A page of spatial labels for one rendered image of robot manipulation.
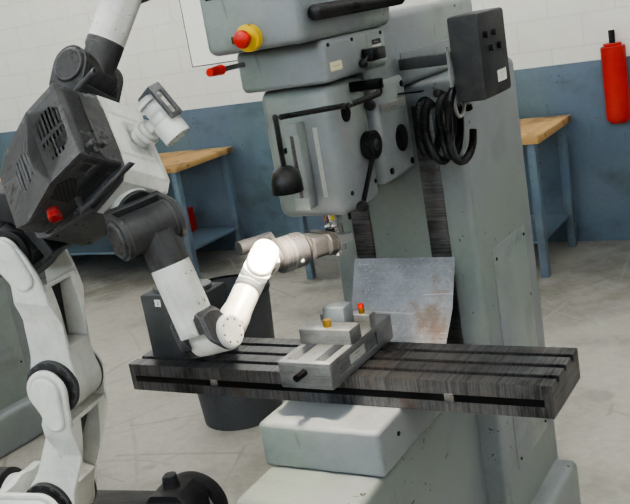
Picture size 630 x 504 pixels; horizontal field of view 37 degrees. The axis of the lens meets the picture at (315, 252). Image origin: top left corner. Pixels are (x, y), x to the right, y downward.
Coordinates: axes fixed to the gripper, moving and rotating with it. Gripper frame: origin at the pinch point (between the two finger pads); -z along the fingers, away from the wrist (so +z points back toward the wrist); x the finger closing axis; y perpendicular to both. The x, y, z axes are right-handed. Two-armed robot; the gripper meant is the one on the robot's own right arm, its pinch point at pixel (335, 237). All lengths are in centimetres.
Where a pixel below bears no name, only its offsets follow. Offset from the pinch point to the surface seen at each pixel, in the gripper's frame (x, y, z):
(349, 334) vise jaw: -7.5, 22.9, 5.7
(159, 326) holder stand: 52, 24, 30
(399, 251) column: 16.7, 14.6, -33.2
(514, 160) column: 11, -3, -79
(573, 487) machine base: 5, 109, -83
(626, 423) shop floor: 37, 122, -152
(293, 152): -5.5, -24.7, 12.0
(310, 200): -7.0, -12.7, 10.4
